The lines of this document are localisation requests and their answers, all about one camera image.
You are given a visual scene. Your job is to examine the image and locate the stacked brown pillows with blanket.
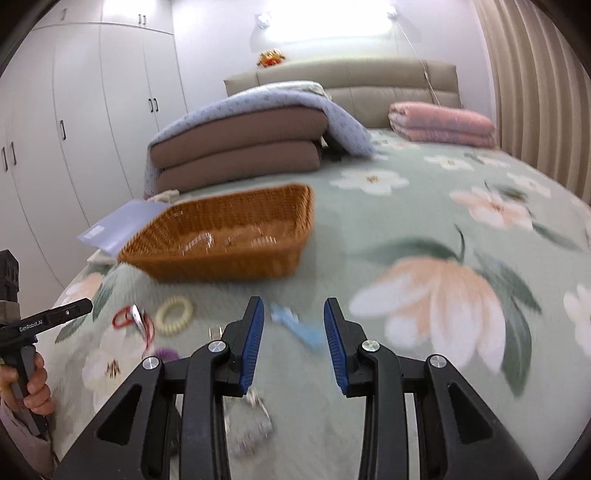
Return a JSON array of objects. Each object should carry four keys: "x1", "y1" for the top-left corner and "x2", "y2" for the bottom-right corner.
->
[{"x1": 143, "y1": 82, "x2": 376, "y2": 200}]

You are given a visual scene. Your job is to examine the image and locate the brown folded quilt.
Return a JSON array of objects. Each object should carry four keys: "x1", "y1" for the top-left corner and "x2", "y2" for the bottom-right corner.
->
[{"x1": 150, "y1": 107, "x2": 328, "y2": 195}]

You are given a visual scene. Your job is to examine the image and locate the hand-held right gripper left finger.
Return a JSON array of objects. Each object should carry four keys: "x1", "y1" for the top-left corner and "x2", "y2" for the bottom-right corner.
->
[{"x1": 53, "y1": 296, "x2": 265, "y2": 480}]

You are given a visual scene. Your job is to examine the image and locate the light blue hair clip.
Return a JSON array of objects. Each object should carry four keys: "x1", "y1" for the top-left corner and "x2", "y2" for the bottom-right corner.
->
[{"x1": 269, "y1": 302, "x2": 327, "y2": 354}]

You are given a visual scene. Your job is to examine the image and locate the silver bead bracelet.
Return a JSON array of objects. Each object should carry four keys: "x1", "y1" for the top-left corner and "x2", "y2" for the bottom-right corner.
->
[{"x1": 224, "y1": 226, "x2": 278, "y2": 250}]

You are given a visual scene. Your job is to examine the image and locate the white wardrobe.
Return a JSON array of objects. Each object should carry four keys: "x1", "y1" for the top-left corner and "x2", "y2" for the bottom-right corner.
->
[{"x1": 0, "y1": 0, "x2": 188, "y2": 306}]

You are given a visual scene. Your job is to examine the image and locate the white cable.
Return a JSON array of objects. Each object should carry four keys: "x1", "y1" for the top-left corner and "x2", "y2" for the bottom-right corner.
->
[{"x1": 396, "y1": 17, "x2": 438, "y2": 106}]

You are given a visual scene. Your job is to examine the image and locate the brown wicker basket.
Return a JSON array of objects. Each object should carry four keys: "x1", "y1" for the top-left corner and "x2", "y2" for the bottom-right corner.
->
[{"x1": 117, "y1": 184, "x2": 315, "y2": 282}]

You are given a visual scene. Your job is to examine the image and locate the silver chain bracelet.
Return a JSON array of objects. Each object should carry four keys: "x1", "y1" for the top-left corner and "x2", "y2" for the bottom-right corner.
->
[{"x1": 224, "y1": 388, "x2": 276, "y2": 457}]

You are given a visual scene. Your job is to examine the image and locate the beige padded headboard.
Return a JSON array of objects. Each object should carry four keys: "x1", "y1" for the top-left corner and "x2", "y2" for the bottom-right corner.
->
[{"x1": 224, "y1": 58, "x2": 462, "y2": 130}]

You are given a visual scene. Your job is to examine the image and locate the clear bead bracelet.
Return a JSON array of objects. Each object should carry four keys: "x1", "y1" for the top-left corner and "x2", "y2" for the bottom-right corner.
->
[{"x1": 180, "y1": 232, "x2": 214, "y2": 256}]

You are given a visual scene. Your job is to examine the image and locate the red cord bracelet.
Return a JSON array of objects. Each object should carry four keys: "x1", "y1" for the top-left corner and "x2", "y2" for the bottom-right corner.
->
[{"x1": 113, "y1": 305, "x2": 156, "y2": 345}]

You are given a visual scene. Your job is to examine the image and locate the cream spiral hair tie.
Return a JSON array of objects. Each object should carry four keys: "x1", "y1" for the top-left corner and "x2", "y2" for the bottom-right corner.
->
[{"x1": 154, "y1": 295, "x2": 195, "y2": 336}]

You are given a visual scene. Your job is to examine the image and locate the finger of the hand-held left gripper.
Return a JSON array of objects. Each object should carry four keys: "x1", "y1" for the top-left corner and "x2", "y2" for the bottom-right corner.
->
[{"x1": 44, "y1": 298, "x2": 93, "y2": 326}]

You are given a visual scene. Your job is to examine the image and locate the pale blue book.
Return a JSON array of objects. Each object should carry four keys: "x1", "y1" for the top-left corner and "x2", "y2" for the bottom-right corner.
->
[{"x1": 76, "y1": 199, "x2": 171, "y2": 257}]

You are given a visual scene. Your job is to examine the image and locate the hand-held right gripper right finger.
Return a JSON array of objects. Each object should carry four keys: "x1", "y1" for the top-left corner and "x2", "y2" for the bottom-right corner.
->
[{"x1": 323, "y1": 298, "x2": 541, "y2": 480}]

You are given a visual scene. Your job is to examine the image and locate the pink folded quilt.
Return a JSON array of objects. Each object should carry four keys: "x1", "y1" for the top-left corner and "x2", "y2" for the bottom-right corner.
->
[{"x1": 388, "y1": 102, "x2": 498, "y2": 149}]

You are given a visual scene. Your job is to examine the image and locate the green floral bedspread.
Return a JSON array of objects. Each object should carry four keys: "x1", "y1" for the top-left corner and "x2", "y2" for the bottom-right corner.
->
[{"x1": 48, "y1": 127, "x2": 591, "y2": 480}]

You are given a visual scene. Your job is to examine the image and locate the person's left forearm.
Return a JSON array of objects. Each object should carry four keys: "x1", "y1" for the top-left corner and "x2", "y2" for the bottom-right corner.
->
[{"x1": 0, "y1": 399, "x2": 57, "y2": 478}]

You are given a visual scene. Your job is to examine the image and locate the white book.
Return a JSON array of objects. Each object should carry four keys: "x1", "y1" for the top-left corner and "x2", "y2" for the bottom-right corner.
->
[{"x1": 85, "y1": 249, "x2": 117, "y2": 267}]

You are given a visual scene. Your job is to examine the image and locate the orange plush toy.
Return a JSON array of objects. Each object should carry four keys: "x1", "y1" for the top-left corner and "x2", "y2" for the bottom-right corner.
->
[{"x1": 257, "y1": 48, "x2": 286, "y2": 68}]

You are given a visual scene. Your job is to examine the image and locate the beige curtain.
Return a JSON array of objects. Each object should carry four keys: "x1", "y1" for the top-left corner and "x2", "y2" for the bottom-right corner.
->
[{"x1": 471, "y1": 0, "x2": 591, "y2": 206}]

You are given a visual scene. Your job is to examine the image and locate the person's left hand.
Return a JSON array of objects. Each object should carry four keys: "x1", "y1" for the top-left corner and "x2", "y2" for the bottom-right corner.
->
[{"x1": 0, "y1": 353, "x2": 55, "y2": 418}]

